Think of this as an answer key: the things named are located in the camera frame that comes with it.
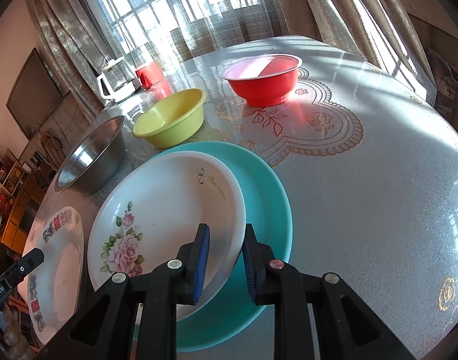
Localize wooden shelf cabinet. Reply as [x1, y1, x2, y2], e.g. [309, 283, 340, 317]
[0, 150, 46, 256]

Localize white sheer curtain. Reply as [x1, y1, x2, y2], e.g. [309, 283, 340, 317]
[72, 0, 316, 72]

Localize red mug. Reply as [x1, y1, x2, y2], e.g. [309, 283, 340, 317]
[135, 62, 165, 89]

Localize white rose print plate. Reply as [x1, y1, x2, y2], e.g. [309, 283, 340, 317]
[87, 151, 247, 322]

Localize grey patterned curtain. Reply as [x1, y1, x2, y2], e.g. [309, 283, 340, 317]
[25, 0, 113, 113]
[293, 0, 436, 98]

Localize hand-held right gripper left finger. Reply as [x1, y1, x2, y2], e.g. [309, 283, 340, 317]
[36, 223, 211, 360]

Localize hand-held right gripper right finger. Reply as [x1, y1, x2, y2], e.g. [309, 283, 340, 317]
[242, 224, 418, 360]

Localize teal plate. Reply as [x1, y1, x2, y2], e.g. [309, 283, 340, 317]
[154, 140, 293, 352]

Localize yellow plate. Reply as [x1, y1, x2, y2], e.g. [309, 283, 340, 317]
[132, 88, 207, 148]

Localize steel bowl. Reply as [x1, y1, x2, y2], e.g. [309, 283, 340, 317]
[55, 115, 128, 195]

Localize white plate with red characters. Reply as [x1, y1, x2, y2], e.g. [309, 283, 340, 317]
[22, 206, 84, 346]

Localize red plastic bowl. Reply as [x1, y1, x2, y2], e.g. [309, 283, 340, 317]
[220, 53, 303, 107]

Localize woven chair back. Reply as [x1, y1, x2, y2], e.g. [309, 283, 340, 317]
[170, 22, 248, 62]

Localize white glass kettle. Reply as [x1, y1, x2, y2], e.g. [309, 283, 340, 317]
[97, 57, 137, 104]

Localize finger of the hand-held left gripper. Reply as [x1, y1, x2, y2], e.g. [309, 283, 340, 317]
[6, 248, 46, 284]

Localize wall television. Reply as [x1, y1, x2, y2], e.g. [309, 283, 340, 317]
[6, 47, 64, 139]

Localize grey floral tablecloth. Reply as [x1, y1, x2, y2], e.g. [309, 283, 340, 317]
[23, 35, 458, 360]

